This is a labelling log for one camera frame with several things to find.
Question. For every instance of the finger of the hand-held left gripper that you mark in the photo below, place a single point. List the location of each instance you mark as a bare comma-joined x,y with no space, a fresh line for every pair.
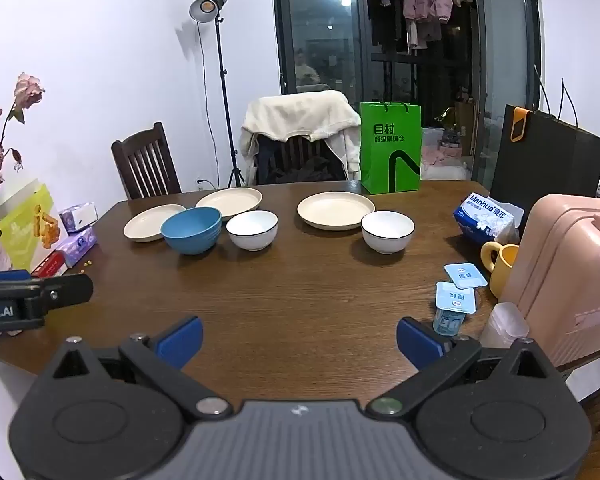
65,290

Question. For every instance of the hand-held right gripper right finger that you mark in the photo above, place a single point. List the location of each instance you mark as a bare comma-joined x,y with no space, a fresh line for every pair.
416,342

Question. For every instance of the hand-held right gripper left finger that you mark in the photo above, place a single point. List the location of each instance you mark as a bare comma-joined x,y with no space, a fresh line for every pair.
182,339

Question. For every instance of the blue bowl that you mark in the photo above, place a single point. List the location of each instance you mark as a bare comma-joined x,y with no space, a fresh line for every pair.
191,232

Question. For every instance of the white bowl black rim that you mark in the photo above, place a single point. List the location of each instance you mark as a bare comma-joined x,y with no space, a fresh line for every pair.
387,234
252,232

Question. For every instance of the red flat box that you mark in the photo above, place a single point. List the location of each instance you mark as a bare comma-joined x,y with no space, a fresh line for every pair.
47,264

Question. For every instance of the scattered yellow snack bits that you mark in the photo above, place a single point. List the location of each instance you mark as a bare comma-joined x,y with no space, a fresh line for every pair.
86,264

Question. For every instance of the blue lidded yogurt cup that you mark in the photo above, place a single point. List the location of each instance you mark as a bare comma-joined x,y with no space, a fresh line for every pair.
452,302
465,275

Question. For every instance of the open purple tissue pack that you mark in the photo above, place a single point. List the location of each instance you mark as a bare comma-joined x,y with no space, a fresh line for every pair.
77,216

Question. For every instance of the yellow-green snack box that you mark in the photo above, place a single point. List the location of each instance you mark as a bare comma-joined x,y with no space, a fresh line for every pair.
25,225

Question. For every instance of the clear plastic container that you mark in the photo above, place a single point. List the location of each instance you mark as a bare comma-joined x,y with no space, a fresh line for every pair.
505,325

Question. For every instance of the small cream round plate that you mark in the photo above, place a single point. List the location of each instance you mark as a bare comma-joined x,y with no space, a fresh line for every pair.
147,225

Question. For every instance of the yellow mug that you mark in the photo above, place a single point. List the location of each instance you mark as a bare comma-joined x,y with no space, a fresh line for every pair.
505,270

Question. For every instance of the blue tissue pack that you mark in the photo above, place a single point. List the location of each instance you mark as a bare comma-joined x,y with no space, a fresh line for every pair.
480,215

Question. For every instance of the dark wooden slatted chair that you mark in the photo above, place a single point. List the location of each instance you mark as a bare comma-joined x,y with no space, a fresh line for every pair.
145,160

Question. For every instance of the pink suitcase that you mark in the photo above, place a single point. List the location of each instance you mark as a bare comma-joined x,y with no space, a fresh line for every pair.
570,270

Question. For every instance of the green paper shopping bag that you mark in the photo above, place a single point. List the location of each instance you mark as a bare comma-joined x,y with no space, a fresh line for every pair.
390,147

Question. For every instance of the dried pink roses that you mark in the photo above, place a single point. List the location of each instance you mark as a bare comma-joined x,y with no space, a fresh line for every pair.
27,90

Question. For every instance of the wooden chair draped with clothes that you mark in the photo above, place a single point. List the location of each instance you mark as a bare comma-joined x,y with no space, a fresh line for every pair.
300,152

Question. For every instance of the black bag with orange tab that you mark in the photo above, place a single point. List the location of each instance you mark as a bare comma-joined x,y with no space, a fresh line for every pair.
545,160

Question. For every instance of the cream knit sweater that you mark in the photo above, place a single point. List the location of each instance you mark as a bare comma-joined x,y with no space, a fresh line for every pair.
300,112

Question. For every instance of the black tripod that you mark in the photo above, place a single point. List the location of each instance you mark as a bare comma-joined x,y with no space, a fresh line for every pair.
207,6

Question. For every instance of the dark glass sliding door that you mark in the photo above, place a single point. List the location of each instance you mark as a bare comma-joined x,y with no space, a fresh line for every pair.
325,35

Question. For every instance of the hanging dark clothes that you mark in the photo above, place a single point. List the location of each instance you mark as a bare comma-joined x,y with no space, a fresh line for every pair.
387,10

